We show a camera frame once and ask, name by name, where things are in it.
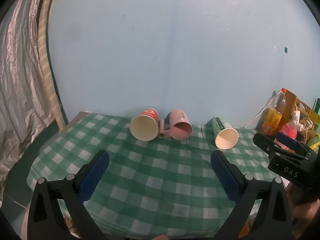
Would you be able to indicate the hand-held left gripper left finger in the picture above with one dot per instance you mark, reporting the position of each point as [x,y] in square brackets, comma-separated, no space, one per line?
[94,176]

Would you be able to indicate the wooden box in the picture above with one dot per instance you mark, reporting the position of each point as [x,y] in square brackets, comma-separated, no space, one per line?
[291,100]

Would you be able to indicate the orange label drink bottle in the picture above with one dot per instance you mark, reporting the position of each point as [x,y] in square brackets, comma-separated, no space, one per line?
[272,118]

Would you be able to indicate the red paper cup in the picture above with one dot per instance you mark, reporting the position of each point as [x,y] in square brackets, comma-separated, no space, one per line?
[146,125]

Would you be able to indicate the green paper cup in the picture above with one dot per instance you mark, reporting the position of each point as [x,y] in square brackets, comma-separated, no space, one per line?
[223,133]

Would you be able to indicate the silver foil curtain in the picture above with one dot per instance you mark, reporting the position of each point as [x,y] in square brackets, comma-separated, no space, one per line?
[20,92]

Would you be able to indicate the pink plastic mug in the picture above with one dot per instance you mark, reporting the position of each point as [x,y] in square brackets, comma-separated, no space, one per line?
[178,126]

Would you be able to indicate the yellow green bag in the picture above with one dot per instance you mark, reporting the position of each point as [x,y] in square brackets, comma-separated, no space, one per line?
[314,141]

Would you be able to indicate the green checked tablecloth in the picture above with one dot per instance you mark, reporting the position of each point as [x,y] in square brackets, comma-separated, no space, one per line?
[155,180]

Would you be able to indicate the pink plastic bottle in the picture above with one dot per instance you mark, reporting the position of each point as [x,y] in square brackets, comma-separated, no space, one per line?
[288,131]

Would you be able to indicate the white charger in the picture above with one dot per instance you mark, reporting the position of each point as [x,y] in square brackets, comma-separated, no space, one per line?
[296,117]

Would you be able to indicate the striped board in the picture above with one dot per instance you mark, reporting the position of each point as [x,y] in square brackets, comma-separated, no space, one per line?
[46,62]

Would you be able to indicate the person's right hand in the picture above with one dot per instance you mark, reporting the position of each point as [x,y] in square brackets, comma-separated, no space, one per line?
[303,211]

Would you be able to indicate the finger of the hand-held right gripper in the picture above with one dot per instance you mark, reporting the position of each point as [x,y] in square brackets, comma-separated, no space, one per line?
[287,141]
[265,143]

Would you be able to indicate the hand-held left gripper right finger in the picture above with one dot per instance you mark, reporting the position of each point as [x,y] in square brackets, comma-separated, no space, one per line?
[225,177]

